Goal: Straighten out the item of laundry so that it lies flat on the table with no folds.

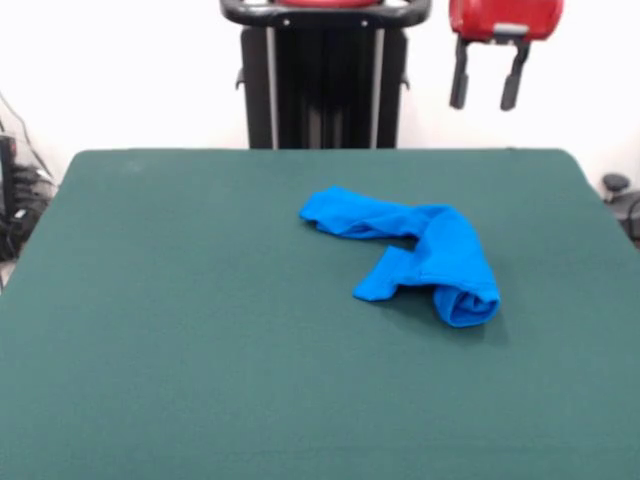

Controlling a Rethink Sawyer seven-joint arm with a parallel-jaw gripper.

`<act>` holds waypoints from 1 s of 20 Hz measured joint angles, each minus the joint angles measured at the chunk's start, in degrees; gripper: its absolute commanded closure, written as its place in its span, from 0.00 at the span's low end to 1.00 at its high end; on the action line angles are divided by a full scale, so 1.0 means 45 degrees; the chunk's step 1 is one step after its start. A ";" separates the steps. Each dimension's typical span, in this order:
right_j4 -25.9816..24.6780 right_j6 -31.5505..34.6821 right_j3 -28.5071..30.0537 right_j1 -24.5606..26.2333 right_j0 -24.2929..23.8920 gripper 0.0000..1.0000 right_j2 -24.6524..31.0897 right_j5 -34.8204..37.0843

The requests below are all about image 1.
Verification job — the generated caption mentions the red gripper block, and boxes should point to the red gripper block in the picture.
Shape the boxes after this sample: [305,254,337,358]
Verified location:
[448,0,565,112]

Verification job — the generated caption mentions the blue printed t-shirt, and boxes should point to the blue printed t-shirt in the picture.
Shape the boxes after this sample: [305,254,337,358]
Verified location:
[298,185,502,330]

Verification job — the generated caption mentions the black chair part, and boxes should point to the black chair part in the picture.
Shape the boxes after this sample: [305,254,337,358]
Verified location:
[601,172,640,251]

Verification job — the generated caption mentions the dark green table cloth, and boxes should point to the dark green table cloth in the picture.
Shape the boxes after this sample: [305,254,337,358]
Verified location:
[0,147,640,480]

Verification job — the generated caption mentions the black electronics box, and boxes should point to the black electronics box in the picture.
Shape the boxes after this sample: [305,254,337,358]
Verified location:
[0,133,20,221]

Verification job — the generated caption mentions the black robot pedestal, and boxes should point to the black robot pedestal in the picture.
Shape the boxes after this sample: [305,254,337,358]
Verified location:
[219,0,432,150]

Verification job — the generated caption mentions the black cable bundle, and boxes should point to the black cable bundle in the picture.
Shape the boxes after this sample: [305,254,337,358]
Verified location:
[0,89,59,264]

